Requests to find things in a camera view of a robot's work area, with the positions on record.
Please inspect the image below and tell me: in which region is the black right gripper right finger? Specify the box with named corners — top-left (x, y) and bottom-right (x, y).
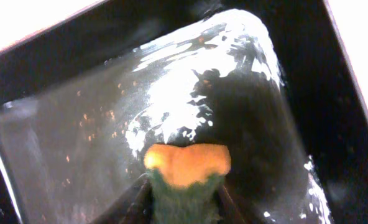
top-left (218, 184), bottom-right (248, 224)

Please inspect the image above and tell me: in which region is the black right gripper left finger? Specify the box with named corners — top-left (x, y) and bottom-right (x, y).
top-left (91, 175), bottom-right (152, 224)

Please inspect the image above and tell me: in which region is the yellow green sponge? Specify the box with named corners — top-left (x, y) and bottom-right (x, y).
top-left (144, 144), bottom-right (231, 224)

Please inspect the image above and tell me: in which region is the black plastic tray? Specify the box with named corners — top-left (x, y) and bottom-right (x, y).
top-left (0, 1), bottom-right (368, 223)

